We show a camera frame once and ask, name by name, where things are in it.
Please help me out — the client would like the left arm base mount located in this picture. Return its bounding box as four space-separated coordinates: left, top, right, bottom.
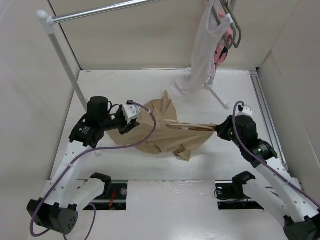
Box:
91 180 128 211

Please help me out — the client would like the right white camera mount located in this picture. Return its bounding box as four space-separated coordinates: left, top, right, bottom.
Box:
236 104 253 118

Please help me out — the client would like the purple cable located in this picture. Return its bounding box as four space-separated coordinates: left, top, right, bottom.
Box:
232 101 320 208
29 99 157 240

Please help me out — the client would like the wooden clothes hanger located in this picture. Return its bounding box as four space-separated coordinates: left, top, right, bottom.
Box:
163 119 216 132

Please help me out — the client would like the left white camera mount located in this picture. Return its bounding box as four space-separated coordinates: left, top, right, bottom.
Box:
121 104 141 124

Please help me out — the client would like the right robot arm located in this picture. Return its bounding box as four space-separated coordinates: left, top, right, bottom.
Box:
215 114 320 240

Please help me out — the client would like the aluminium rail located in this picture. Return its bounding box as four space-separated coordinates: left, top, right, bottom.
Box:
249 70 290 173

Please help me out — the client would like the pink patterned garment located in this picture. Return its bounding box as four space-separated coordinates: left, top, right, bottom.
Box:
212 7 233 70

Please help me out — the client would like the white tank top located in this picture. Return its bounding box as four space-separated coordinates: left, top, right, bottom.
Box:
170 0 234 97

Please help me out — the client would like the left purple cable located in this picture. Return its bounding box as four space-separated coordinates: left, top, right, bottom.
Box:
29 99 157 240

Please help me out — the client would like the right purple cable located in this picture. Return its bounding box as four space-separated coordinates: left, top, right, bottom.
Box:
232 101 320 208

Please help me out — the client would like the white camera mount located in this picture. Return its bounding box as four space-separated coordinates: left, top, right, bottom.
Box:
236 104 253 118
121 104 141 124

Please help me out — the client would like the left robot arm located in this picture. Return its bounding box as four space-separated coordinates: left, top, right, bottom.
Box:
26 96 144 238

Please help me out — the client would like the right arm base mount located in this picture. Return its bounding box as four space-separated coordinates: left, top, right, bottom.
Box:
214 180 264 210

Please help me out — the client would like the grey clothes hanger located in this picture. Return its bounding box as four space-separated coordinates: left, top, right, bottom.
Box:
220 0 242 50

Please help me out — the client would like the beige t shirt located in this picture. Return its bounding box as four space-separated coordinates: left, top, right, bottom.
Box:
106 91 216 162

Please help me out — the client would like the white clothes rack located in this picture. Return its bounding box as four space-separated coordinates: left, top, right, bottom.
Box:
36 0 241 156

